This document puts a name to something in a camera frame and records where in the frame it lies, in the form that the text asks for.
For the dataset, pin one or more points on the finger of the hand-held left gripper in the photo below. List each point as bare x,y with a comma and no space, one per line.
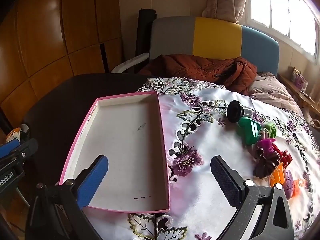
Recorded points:
8,148

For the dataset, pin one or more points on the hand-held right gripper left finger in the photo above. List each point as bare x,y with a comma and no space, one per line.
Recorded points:
93,180

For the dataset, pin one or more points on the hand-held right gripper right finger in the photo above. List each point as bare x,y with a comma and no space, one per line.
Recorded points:
223,180

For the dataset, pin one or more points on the dark brown flower clip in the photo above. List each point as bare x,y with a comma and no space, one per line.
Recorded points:
266,166

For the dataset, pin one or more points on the pink shallow box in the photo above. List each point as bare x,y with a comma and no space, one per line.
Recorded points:
125,142

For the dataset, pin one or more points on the orange hair clip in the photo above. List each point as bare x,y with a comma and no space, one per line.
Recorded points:
277,176

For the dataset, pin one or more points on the magenta plastic cup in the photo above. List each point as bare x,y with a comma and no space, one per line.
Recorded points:
265,145

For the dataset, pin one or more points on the green plastic spool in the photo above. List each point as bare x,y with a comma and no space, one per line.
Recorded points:
247,130

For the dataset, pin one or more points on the red building block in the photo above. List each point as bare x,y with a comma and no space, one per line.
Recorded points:
283,156

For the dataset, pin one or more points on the light green round case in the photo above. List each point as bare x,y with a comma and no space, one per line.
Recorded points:
268,127

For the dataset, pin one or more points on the black silver lens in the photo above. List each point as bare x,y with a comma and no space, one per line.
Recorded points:
235,110

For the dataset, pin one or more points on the orange building blocks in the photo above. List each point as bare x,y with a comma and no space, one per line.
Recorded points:
297,187

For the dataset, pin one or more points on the orange white object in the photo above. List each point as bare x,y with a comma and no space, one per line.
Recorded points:
13,133

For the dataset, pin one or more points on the white floral embroidered tablecloth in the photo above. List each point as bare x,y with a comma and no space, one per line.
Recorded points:
200,135

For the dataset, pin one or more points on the beige quilt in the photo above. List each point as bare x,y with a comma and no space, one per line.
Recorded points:
272,90

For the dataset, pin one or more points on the rattan chair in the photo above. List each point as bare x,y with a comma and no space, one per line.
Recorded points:
313,125

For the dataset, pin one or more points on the wooden side table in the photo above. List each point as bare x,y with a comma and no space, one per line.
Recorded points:
297,92

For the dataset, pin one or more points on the brown quilted jacket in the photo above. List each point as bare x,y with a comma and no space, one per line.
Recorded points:
200,67

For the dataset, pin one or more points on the white chair armrest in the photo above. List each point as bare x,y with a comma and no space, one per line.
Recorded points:
130,62

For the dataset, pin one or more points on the purple box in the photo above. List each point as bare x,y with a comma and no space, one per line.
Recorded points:
301,81

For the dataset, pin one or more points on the wooden wardrobe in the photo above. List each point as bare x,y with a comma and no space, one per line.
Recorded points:
50,30

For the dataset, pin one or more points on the grey yellow blue chair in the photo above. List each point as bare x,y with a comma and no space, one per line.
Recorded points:
217,37

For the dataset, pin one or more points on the beige curtain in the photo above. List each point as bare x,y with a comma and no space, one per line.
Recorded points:
225,0

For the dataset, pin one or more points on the window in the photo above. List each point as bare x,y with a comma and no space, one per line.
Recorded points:
275,5

